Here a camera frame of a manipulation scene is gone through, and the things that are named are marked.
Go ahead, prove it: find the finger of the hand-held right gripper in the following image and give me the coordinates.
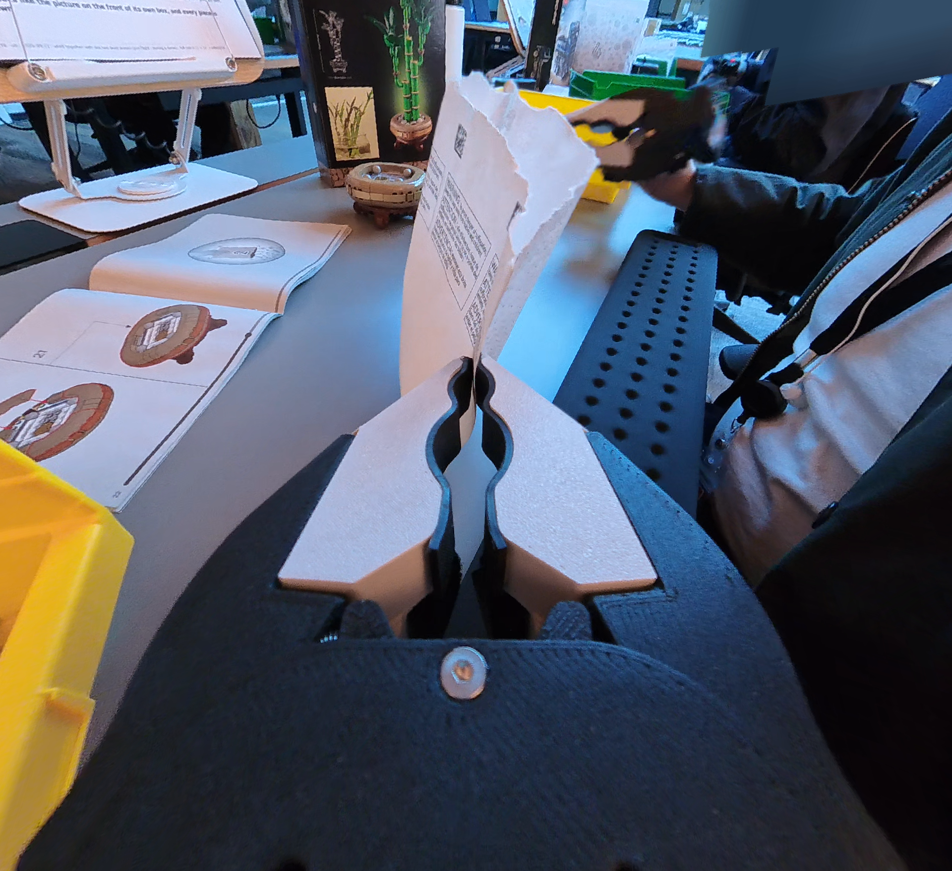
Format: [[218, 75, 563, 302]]
[[567, 92, 657, 144], [599, 140, 672, 183]]

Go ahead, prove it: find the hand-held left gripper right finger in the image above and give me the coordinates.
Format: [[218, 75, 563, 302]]
[[475, 356, 660, 640]]

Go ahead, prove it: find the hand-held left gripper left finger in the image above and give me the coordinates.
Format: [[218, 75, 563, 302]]
[[279, 358, 474, 640]]

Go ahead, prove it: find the yellow parts bin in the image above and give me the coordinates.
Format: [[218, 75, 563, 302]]
[[0, 439, 135, 850], [517, 88, 635, 204]]

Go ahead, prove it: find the white printed paper bag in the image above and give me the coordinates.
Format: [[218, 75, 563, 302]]
[[399, 71, 602, 576]]

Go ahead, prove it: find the tan brick-built pot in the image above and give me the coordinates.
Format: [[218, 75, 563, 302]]
[[344, 160, 428, 225]]

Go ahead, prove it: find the instruction booklet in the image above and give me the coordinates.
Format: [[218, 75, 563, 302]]
[[0, 214, 352, 512]]

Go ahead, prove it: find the adjoining grey desk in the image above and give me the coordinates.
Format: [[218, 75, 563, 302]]
[[0, 138, 322, 271]]

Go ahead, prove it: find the person's right hand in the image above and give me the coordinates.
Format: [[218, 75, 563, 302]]
[[638, 163, 702, 213]]

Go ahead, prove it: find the green parts bin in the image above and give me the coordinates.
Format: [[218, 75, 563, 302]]
[[569, 69, 689, 103]]

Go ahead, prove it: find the white patterned sheet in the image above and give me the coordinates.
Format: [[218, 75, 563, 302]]
[[554, 0, 652, 88]]

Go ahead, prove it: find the black cardboard carton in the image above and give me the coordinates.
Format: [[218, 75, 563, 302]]
[[524, 0, 589, 80]]

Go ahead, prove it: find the black perforated chair part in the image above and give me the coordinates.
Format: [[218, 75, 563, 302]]
[[554, 230, 719, 516]]

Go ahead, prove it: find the instruction sheet on stand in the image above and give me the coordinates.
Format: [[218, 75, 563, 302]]
[[0, 0, 266, 234]]

